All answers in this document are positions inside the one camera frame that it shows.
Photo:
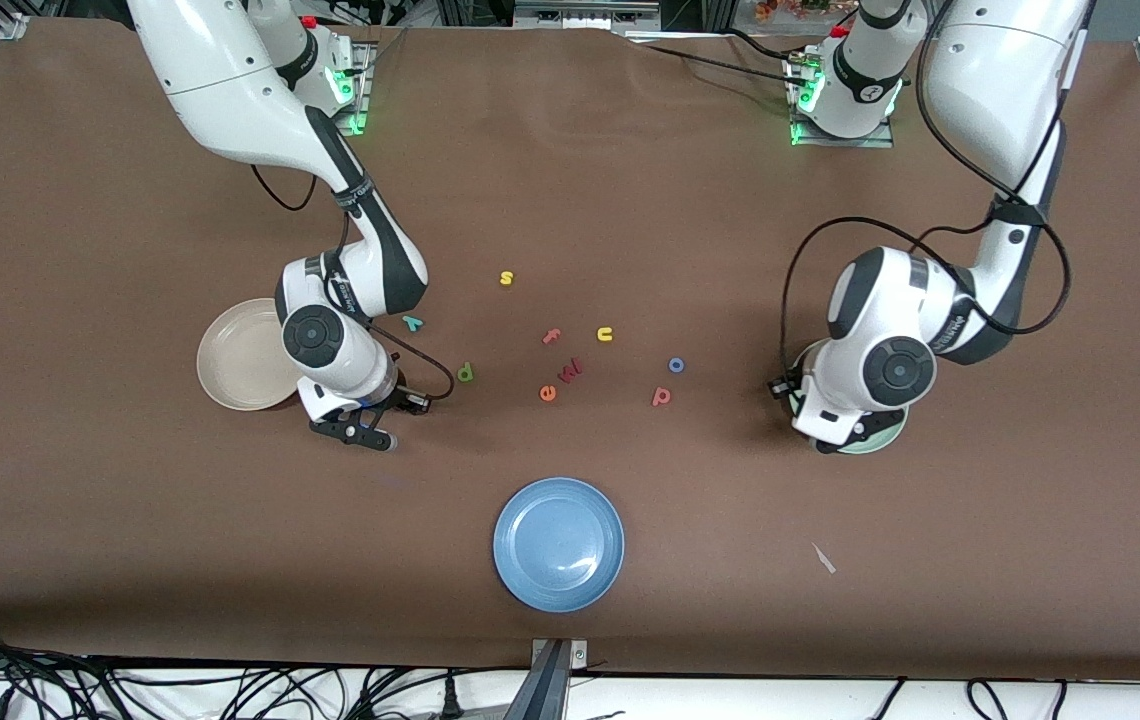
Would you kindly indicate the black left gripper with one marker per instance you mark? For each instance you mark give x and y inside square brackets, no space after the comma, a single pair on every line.
[787,387]

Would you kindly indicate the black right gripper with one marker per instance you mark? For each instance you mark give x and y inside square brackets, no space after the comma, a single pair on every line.
[402,396]

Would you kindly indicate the teal foam letter y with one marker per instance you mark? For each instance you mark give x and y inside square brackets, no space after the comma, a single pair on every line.
[414,323]

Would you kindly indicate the red foam letter p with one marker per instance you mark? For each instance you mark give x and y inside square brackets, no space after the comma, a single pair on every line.
[656,398]

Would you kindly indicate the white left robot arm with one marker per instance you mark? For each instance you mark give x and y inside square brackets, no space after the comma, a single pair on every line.
[990,90]

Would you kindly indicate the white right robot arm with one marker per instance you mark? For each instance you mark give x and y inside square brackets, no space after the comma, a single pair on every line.
[230,90]

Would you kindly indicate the red foam letter w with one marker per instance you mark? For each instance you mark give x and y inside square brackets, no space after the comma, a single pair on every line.
[571,370]

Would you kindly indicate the white paper scrap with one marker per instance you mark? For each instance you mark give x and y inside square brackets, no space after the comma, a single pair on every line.
[823,558]

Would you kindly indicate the beige round plate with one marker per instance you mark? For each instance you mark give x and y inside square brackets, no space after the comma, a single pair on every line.
[235,355]

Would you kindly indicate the blue round plate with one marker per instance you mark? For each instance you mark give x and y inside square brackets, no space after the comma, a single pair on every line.
[558,545]

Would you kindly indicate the brown table cover sheet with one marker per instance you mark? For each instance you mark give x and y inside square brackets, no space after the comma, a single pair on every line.
[570,200]

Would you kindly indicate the black power plug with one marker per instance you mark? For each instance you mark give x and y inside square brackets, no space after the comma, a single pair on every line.
[451,700]

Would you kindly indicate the orange brown decoration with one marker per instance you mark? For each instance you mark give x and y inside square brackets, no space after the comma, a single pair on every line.
[780,10]

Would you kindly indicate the grey power strip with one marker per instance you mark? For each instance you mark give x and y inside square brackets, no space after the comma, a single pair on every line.
[585,15]

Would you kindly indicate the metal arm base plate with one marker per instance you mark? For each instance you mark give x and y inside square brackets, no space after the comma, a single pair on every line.
[362,90]
[840,142]

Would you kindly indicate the metal table edge bracket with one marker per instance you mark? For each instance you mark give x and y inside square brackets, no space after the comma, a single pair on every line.
[555,685]

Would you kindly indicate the aluminium corner bracket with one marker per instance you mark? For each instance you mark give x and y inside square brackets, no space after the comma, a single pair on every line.
[10,25]

